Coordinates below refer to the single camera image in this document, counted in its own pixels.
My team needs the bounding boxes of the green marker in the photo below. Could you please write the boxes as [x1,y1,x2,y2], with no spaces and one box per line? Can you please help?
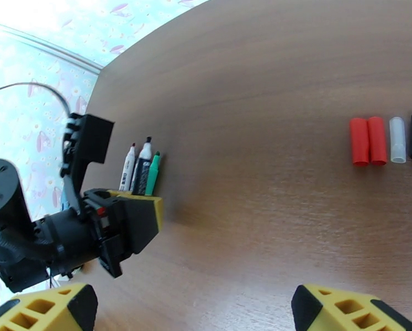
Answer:
[145,151,162,196]

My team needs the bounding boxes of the aluminium corner post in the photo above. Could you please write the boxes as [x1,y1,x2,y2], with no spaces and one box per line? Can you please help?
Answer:
[0,19,105,74]

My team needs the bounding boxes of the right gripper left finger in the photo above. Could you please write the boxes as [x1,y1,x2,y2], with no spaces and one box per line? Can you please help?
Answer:
[0,282,99,331]

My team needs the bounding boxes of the black and white marker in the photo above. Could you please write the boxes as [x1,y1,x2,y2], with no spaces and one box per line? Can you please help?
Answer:
[131,136,154,196]

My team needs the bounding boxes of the black left wrist camera cable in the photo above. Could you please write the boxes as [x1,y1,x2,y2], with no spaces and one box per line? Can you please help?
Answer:
[0,82,72,120]

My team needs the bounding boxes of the red whiteboard marker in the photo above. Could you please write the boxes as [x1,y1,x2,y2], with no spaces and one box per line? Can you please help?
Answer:
[119,143,138,192]

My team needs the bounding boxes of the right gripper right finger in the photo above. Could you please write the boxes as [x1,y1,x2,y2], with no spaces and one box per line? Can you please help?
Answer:
[291,284,412,331]

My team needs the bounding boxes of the red marker cap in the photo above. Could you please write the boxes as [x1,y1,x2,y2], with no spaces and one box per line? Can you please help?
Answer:
[349,118,369,167]
[367,116,389,166]

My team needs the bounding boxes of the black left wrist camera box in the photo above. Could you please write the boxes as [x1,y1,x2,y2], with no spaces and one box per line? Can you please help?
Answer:
[59,113,115,217]

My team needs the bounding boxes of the clear marker cap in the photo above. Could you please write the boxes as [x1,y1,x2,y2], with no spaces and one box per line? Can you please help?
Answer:
[389,116,408,164]

